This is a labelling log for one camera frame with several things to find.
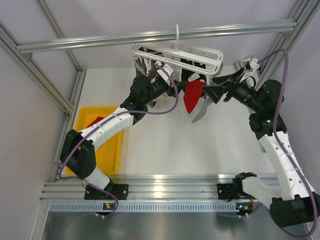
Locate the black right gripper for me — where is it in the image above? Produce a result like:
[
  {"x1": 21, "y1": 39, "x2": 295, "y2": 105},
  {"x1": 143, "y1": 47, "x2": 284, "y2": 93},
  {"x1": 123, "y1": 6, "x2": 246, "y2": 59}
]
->
[{"x1": 201, "y1": 66, "x2": 263, "y2": 113}]

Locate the black sock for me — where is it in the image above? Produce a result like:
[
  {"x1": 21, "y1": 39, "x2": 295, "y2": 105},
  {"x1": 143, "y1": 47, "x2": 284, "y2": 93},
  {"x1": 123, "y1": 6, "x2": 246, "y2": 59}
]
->
[{"x1": 180, "y1": 58, "x2": 200, "y2": 83}]

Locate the red santa sock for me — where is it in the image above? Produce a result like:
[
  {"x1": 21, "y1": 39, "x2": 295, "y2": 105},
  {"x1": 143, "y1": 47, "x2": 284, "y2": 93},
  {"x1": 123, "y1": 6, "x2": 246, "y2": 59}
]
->
[
  {"x1": 183, "y1": 79, "x2": 206, "y2": 114},
  {"x1": 87, "y1": 116, "x2": 104, "y2": 128}
]

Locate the grey sock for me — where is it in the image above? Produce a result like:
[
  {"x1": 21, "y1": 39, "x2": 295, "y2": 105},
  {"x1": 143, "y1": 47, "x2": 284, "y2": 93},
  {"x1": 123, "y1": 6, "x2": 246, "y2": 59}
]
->
[{"x1": 192, "y1": 96, "x2": 213, "y2": 123}]

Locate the white plastic clip hanger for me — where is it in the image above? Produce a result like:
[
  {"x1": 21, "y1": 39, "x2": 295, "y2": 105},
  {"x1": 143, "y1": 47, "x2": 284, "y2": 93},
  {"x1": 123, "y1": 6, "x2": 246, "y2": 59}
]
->
[{"x1": 132, "y1": 24, "x2": 224, "y2": 78}]

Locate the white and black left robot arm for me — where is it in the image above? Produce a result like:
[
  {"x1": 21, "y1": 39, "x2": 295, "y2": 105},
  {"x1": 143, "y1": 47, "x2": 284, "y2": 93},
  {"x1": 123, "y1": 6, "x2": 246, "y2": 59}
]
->
[{"x1": 59, "y1": 75, "x2": 187, "y2": 199}]

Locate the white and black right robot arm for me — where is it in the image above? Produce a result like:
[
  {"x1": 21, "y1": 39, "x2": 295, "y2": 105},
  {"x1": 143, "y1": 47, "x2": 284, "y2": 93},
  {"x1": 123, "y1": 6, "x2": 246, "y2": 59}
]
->
[{"x1": 202, "y1": 69, "x2": 320, "y2": 228}]

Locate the pink sock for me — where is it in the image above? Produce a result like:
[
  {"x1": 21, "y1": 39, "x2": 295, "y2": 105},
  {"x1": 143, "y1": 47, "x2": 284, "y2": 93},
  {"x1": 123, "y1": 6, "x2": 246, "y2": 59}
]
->
[{"x1": 149, "y1": 75, "x2": 181, "y2": 108}]

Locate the maroon striped brown sock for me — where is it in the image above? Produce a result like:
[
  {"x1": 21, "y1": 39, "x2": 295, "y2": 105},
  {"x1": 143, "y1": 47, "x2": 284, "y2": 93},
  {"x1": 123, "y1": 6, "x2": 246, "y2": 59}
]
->
[{"x1": 134, "y1": 47, "x2": 163, "y2": 80}]

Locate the aluminium top crossbar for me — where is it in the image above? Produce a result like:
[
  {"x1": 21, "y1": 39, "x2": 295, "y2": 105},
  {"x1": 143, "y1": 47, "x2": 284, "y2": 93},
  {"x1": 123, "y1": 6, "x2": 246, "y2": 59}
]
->
[{"x1": 16, "y1": 19, "x2": 297, "y2": 53}]

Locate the yellow plastic tray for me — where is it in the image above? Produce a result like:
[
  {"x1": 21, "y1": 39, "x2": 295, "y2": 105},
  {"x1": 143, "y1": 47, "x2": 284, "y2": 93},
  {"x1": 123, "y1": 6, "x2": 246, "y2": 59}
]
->
[{"x1": 75, "y1": 106, "x2": 123, "y2": 176}]

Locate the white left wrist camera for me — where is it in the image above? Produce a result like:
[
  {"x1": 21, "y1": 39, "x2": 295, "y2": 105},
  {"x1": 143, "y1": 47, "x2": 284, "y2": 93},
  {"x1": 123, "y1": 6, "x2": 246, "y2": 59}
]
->
[{"x1": 154, "y1": 61, "x2": 176, "y2": 87}]

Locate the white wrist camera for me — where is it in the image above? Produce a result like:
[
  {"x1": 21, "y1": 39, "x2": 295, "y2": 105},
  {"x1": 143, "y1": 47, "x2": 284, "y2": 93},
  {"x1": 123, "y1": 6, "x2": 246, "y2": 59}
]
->
[
  {"x1": 154, "y1": 61, "x2": 176, "y2": 87},
  {"x1": 242, "y1": 57, "x2": 260, "y2": 74}
]

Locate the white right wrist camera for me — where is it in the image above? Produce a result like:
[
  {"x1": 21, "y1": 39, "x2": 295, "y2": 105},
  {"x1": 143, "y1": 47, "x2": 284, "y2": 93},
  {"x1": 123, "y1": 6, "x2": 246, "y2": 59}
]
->
[{"x1": 242, "y1": 57, "x2": 260, "y2": 74}]

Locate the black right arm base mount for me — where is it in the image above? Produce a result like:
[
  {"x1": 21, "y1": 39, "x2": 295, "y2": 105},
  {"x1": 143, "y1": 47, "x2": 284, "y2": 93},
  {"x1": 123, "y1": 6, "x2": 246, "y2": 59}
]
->
[{"x1": 216, "y1": 183, "x2": 256, "y2": 202}]

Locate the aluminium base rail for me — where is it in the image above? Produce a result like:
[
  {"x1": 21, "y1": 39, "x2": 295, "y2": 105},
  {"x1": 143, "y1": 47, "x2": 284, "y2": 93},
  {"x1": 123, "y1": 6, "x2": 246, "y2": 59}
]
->
[{"x1": 40, "y1": 174, "x2": 235, "y2": 202}]

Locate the aluminium right frame post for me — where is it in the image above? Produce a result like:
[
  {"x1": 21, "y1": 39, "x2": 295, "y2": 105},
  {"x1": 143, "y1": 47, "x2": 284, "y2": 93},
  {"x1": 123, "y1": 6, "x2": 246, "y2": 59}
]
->
[{"x1": 256, "y1": 0, "x2": 320, "y2": 89}]

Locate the aluminium frame post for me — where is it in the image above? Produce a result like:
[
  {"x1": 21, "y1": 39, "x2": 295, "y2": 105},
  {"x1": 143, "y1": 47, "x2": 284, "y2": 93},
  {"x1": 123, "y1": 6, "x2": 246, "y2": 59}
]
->
[
  {"x1": 256, "y1": 0, "x2": 320, "y2": 89},
  {"x1": 0, "y1": 21, "x2": 74, "y2": 121}
]

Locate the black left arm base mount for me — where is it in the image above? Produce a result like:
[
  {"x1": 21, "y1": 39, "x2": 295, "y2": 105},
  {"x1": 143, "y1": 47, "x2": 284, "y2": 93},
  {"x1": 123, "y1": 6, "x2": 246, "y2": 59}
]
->
[{"x1": 84, "y1": 184, "x2": 129, "y2": 200}]

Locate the slotted grey cable duct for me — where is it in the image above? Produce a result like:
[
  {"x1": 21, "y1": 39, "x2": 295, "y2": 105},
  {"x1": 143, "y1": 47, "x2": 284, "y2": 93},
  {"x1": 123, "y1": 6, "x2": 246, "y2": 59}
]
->
[{"x1": 49, "y1": 201, "x2": 252, "y2": 213}]

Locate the aluminium left frame post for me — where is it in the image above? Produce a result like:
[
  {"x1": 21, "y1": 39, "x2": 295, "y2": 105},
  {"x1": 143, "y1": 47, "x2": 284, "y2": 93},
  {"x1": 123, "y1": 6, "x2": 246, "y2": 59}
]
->
[{"x1": 0, "y1": 21, "x2": 74, "y2": 121}]

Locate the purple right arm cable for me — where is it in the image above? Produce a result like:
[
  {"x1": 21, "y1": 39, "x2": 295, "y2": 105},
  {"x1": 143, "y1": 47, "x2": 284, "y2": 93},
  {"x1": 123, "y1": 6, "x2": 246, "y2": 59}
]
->
[{"x1": 257, "y1": 47, "x2": 318, "y2": 237}]

